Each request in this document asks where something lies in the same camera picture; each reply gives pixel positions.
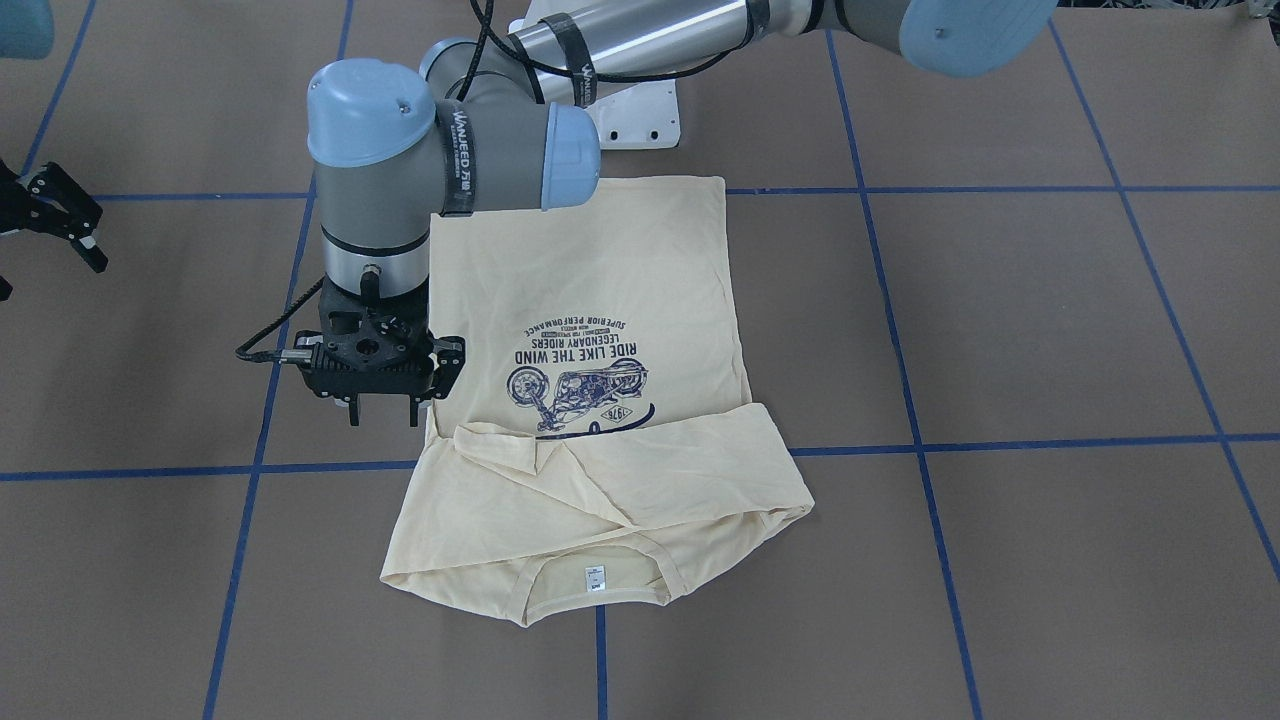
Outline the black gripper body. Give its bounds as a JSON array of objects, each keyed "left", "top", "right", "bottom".
[
  {"left": 1, "top": 161, "right": 40, "bottom": 236},
  {"left": 280, "top": 278, "right": 466, "bottom": 404}
]

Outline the cream long sleeve t-shirt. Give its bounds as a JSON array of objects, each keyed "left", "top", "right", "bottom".
[{"left": 380, "top": 176, "right": 815, "bottom": 626}]

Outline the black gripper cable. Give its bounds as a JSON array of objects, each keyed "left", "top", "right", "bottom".
[{"left": 236, "top": 0, "right": 741, "bottom": 363}]

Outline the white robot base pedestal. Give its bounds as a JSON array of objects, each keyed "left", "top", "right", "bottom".
[{"left": 506, "top": 20, "right": 682, "bottom": 151}]

